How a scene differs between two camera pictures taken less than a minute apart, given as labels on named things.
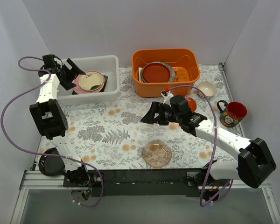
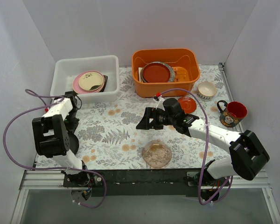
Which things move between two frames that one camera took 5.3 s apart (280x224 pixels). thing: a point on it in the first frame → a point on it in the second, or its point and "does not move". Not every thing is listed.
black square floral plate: (91, 81) → (106, 79)
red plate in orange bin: (157, 72) does not move
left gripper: (64, 73) → (73, 126)
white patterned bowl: (209, 89) does not move
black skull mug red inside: (234, 112) does not move
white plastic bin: (108, 65) does not move
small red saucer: (191, 103) does not move
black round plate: (51, 163) → (74, 143)
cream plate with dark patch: (92, 81) does not move
